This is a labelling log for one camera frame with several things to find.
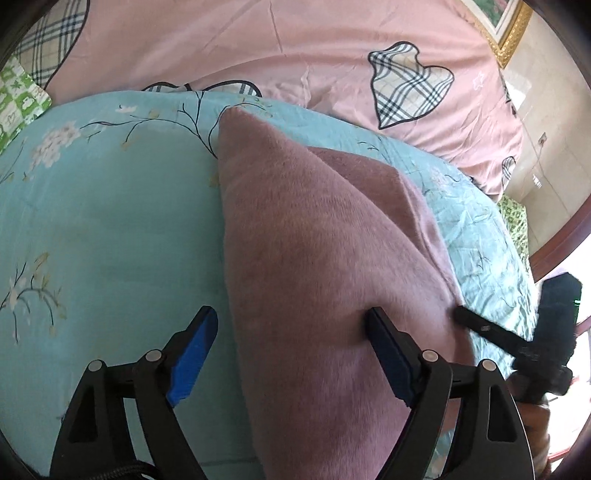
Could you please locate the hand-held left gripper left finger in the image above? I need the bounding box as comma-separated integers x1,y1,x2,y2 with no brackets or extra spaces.
48,306,219,480

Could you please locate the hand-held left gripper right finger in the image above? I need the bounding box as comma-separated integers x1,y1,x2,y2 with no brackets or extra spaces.
366,307,539,480

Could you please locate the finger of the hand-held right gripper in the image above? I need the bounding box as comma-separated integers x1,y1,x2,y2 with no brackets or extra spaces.
454,305,536,370

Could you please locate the pink knit sweater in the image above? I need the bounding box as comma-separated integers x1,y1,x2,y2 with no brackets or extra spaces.
215,108,476,480

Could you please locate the green leaf patterned cloth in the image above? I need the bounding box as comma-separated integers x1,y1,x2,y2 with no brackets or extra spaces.
499,194,532,266

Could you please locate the turquoise floral blanket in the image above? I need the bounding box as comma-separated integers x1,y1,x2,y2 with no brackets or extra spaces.
0,90,541,480

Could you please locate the gold framed floral painting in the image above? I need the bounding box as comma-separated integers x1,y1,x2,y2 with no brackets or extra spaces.
464,0,534,70

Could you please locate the green checkered pillow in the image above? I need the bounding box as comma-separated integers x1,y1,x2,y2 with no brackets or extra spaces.
0,62,52,155

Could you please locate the pink duvet with plaid hearts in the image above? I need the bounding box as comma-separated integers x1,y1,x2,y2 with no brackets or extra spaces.
14,0,525,201

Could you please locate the brown wooden frame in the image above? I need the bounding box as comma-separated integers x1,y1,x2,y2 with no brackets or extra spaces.
529,203,591,282

